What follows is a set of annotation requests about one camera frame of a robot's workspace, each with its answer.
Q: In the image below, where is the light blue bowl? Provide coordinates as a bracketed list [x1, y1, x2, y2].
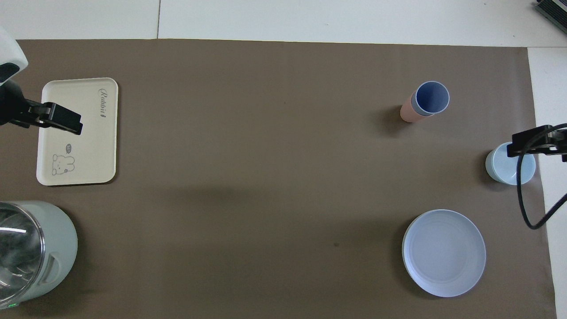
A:
[485, 142, 536, 186]

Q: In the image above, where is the grey ribbed device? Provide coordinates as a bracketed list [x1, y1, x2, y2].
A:
[534, 0, 567, 34]

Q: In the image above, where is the light blue plate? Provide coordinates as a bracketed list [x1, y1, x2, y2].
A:
[402, 209, 486, 298]

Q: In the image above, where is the cream rabbit print tray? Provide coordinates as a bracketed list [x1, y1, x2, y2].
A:
[36, 78, 119, 186]

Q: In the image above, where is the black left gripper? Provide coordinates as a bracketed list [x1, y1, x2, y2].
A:
[0, 80, 84, 135]

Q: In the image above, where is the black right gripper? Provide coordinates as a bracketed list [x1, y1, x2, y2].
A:
[507, 124, 567, 163]

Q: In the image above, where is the pale green electric pot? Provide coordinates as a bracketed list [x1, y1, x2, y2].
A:
[0, 201, 78, 309]

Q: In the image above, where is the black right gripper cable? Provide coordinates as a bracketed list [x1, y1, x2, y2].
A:
[516, 125, 567, 230]

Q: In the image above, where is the blue plastic cup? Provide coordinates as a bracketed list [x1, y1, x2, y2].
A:
[411, 81, 450, 117]

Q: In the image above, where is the brown table mat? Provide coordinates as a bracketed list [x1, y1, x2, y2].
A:
[0, 39, 557, 319]

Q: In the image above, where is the pink plastic cup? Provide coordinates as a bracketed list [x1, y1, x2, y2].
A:
[400, 93, 432, 123]

